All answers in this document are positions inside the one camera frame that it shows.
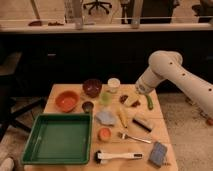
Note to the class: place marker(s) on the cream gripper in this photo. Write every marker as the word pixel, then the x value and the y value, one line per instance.
pixel 132 100

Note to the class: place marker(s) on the yellow banana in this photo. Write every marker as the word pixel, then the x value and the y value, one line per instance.
pixel 122 117

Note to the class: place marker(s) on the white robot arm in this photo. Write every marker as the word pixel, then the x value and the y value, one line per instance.
pixel 167 65

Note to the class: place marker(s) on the white paper cup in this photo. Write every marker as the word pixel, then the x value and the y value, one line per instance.
pixel 113 85

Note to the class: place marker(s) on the green plastic cup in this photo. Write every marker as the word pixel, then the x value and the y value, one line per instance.
pixel 105 98

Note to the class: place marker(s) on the small dark metal cup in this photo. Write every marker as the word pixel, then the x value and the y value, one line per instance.
pixel 87 107

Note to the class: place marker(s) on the small orange cup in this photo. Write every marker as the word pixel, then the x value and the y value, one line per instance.
pixel 104 134

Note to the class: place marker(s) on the red grapes bunch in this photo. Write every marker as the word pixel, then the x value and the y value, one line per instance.
pixel 123 98

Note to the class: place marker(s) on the blue grey cloth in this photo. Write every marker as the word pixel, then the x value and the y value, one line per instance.
pixel 105 117

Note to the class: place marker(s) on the silver fork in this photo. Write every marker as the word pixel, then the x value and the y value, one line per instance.
pixel 126 136

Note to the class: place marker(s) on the dark red bowl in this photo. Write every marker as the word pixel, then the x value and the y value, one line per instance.
pixel 92 87

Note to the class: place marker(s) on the blue sponge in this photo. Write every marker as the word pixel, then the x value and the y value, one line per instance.
pixel 158 154

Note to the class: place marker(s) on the orange bowl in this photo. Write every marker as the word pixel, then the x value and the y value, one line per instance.
pixel 66 101

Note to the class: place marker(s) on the green plastic tray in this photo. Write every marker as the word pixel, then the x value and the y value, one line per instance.
pixel 59 139

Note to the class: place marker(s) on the black office chair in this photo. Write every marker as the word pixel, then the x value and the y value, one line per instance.
pixel 96 4

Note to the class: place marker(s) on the dark chair at left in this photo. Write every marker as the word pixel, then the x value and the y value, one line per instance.
pixel 7 80

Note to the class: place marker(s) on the white handled dish brush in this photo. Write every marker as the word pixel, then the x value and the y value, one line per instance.
pixel 101 157

